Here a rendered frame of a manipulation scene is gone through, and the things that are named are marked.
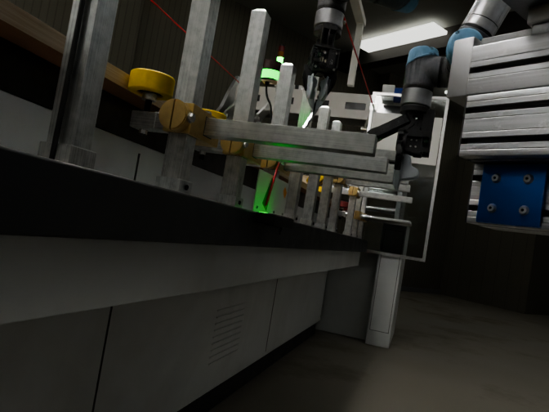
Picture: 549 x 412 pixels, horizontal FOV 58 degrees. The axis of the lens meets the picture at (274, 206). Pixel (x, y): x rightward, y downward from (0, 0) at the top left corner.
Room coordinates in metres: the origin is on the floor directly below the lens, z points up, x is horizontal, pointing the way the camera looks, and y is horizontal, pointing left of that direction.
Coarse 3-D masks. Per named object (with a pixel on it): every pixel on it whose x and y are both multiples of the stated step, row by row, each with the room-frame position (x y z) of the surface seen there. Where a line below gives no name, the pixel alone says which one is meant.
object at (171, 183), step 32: (0, 160) 0.44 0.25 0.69; (32, 160) 0.48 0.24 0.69; (0, 192) 0.45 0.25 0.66; (32, 192) 0.48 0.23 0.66; (64, 192) 0.53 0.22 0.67; (96, 192) 0.58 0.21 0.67; (128, 192) 0.64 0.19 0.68; (160, 192) 0.71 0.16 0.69; (0, 224) 0.46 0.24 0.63; (32, 224) 0.49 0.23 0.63; (64, 224) 0.53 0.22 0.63; (96, 224) 0.59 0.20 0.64; (128, 224) 0.65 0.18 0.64; (160, 224) 0.73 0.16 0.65; (192, 224) 0.83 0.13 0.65; (224, 224) 0.95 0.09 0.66; (256, 224) 1.13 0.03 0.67; (320, 224) 2.00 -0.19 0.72
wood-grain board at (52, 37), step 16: (0, 0) 0.62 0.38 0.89; (0, 16) 0.62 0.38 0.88; (16, 16) 0.64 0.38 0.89; (32, 16) 0.67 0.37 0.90; (0, 32) 0.68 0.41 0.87; (16, 32) 0.66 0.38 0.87; (32, 32) 0.67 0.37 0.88; (48, 32) 0.70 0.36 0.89; (32, 48) 0.73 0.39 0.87; (48, 48) 0.72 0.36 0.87; (64, 48) 0.73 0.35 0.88; (112, 80) 0.85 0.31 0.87; (128, 80) 0.89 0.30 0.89; (128, 96) 0.95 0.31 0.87; (288, 176) 1.98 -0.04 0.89; (304, 192) 2.44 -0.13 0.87; (320, 192) 2.59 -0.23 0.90
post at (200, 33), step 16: (192, 0) 0.81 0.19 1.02; (208, 0) 0.81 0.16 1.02; (192, 16) 0.81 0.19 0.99; (208, 16) 0.81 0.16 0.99; (192, 32) 0.81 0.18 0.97; (208, 32) 0.82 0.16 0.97; (192, 48) 0.81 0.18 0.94; (208, 48) 0.83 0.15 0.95; (192, 64) 0.81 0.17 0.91; (208, 64) 0.83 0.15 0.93; (192, 80) 0.81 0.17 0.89; (176, 96) 0.81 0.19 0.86; (192, 96) 0.80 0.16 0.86; (176, 144) 0.81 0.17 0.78; (192, 144) 0.83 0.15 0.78; (176, 160) 0.81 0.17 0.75; (192, 160) 0.84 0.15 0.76; (176, 176) 0.81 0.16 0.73
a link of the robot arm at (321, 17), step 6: (318, 12) 1.27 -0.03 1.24; (324, 12) 1.25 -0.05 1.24; (330, 12) 1.25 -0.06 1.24; (336, 12) 1.25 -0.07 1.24; (318, 18) 1.27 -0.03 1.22; (324, 18) 1.25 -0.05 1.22; (330, 18) 1.25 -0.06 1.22; (336, 18) 1.25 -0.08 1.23; (342, 18) 1.27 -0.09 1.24; (318, 24) 1.27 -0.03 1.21; (330, 24) 1.26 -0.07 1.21; (336, 24) 1.25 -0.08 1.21; (342, 24) 1.28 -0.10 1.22
